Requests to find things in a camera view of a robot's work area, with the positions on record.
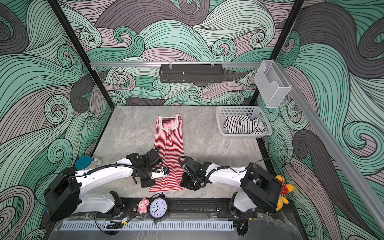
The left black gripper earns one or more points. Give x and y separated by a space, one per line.
148 184

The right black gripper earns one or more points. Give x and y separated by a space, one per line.
183 184

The red white striped tank top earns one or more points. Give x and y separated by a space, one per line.
169 138

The black white striped tank top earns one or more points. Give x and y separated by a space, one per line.
242 124

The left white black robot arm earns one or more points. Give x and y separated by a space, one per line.
70 192

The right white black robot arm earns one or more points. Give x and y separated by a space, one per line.
258 189

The pink plush toy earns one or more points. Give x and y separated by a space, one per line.
143 206

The black round alarm clock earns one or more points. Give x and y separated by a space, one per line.
158 208

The teal lid white cup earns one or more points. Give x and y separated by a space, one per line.
86 163

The white plastic laundry basket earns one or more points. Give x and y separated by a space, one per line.
222 112

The yellow plush toy red shirt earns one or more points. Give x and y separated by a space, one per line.
286 189

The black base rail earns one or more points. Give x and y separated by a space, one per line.
220 207

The white slotted cable duct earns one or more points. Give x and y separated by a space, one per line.
151 226

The black wall shelf tray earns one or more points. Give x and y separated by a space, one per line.
201 74

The aluminium back wall rail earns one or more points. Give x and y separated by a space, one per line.
133 64

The aluminium wall rail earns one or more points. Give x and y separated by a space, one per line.
360 184
133 64

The clear acrylic wall holder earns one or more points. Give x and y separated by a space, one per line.
272 82

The aluminium right wall rail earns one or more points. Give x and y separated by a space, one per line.
360 184

